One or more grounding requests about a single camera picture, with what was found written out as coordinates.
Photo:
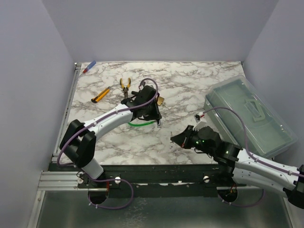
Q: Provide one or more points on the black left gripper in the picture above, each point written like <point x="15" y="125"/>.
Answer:
<point x="156" y="114"/>

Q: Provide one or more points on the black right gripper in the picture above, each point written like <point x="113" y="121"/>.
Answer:
<point x="183" y="139"/>

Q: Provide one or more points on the brass padlock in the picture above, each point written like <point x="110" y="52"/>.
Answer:
<point x="160" y="101"/>

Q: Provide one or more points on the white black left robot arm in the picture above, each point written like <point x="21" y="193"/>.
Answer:
<point x="79" y="141"/>

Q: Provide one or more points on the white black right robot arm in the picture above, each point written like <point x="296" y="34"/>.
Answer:
<point x="245" y="167"/>

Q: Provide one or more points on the black T-shaped pipe fitting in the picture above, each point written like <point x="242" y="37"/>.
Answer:
<point x="140" y="87"/>

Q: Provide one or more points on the yellow black pliers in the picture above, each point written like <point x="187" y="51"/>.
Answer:
<point x="125" y="88"/>

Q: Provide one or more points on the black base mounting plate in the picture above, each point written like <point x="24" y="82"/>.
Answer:
<point x="160" y="181"/>

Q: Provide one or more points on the yellow black utility knife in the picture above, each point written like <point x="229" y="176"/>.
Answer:
<point x="101" y="95"/>

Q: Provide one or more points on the clear plastic storage box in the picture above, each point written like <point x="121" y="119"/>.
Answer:
<point x="242" y="116"/>

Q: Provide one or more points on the blue red screwdriver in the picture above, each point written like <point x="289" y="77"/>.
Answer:
<point x="89" y="67"/>

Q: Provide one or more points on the aluminium rail frame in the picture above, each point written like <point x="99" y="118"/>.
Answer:
<point x="65" y="183"/>

